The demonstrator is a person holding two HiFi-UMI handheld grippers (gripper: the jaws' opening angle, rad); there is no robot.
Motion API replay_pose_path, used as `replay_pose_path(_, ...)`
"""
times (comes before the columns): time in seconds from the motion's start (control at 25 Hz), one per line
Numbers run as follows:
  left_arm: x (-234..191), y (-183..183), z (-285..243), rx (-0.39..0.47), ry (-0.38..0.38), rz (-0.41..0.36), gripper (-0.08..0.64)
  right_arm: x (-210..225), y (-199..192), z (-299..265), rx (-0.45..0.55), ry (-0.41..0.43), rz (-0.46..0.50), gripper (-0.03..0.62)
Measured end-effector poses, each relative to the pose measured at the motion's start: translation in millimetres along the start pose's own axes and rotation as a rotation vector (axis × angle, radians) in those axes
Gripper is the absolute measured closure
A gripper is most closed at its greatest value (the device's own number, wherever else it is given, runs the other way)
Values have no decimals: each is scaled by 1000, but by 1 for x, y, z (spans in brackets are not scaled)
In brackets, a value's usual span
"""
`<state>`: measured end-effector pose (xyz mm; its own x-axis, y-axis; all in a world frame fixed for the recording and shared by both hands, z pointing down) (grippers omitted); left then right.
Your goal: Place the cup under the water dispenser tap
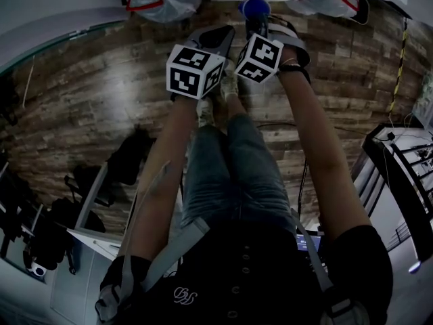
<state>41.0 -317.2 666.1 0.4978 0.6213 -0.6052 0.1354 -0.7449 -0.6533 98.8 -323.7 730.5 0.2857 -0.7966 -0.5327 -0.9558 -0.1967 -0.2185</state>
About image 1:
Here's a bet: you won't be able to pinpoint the person's right light shoe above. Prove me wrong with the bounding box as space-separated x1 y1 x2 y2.
219 59 240 102

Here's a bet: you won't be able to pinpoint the glass-edged white table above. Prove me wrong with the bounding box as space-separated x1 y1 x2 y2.
0 0 131 76

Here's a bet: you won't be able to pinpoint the white round device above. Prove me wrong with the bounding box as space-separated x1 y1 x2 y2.
28 261 47 278

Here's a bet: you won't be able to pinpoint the thin wrist bracelet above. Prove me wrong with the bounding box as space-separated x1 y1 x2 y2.
278 57 302 72

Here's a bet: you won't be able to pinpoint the laptop screen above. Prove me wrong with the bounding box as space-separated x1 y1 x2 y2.
295 234 322 252

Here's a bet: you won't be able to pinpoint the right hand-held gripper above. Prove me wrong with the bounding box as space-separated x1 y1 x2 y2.
235 14 311 84

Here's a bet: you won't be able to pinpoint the clear bag with red handles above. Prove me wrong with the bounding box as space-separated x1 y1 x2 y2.
122 0 201 24

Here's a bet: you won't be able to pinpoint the person's left light shoe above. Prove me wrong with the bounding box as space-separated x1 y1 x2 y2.
196 98 216 129

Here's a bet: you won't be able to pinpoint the yellow black striped cable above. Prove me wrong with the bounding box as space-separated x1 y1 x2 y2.
388 28 409 115

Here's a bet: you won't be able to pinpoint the person's black shirt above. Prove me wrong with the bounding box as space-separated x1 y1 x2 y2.
100 220 394 325

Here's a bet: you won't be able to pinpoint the grey shoulder strap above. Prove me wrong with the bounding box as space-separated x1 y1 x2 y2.
94 215 211 323
290 208 370 325

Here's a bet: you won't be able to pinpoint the grey left shoulder strap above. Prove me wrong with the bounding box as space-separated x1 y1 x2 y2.
94 215 211 323

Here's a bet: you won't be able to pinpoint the black office chair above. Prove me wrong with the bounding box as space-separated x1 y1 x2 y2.
50 129 157 234

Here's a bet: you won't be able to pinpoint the black metal rack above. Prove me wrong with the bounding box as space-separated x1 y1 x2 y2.
361 123 433 264

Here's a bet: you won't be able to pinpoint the person's light shoe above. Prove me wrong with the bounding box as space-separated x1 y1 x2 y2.
219 59 240 102
196 98 216 129

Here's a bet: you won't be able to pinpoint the person's left forearm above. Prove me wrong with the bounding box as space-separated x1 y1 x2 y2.
129 95 201 262

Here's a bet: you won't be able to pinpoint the clear bag with red trim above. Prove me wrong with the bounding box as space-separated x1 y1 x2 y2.
290 0 370 26

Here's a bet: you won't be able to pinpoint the person's right forearm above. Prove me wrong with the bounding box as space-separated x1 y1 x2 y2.
277 68 373 245

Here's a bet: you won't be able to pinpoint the white desk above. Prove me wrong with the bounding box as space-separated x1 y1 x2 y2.
49 227 123 321

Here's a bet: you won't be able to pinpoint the blue cup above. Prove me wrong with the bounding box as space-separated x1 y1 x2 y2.
237 0 272 20

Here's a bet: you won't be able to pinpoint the person's blue jeans legs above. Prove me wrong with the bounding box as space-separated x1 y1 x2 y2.
181 112 299 238

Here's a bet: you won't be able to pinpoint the grey right shoulder strap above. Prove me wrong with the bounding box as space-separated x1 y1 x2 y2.
290 208 370 325

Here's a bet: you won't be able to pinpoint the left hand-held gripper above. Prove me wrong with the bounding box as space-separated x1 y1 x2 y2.
165 24 237 100

